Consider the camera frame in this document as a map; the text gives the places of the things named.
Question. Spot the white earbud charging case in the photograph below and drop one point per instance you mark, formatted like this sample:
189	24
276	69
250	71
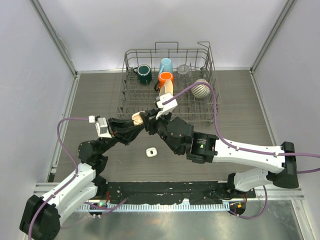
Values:
151	152

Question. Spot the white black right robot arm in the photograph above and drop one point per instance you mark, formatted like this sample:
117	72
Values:
274	165

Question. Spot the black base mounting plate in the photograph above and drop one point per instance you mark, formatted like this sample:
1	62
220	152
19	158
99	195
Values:
171	192

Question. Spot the light blue mug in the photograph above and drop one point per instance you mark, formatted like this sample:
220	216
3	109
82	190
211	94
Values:
166	66

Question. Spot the beige small earbud case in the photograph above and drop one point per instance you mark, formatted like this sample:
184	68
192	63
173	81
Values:
136	118

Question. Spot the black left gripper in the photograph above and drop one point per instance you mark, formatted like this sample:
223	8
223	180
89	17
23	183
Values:
123	131

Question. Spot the orange mug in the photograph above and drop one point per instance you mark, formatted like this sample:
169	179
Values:
162	79

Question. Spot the beige plate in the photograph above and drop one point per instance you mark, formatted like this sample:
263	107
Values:
167	88

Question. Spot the clear glass cup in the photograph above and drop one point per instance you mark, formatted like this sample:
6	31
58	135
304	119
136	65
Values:
184	74

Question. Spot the grey wire dish rack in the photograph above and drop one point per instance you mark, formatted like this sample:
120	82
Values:
134	97

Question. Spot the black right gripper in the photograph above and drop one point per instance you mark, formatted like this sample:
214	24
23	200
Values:
150	123

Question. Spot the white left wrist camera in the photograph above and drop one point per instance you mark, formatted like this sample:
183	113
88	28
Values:
102	128

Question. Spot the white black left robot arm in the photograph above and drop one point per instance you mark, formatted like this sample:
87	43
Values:
44	215

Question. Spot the striped ceramic bowl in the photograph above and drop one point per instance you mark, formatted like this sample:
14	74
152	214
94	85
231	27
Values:
200	91

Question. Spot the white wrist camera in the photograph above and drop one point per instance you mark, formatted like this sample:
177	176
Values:
166	104
102	128

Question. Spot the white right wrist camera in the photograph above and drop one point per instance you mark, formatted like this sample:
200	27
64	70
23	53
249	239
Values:
166	104

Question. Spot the white slotted cable duct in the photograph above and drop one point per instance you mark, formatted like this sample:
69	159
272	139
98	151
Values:
185	206

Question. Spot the dark green mug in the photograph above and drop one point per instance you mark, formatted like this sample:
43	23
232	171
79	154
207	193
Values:
143	73

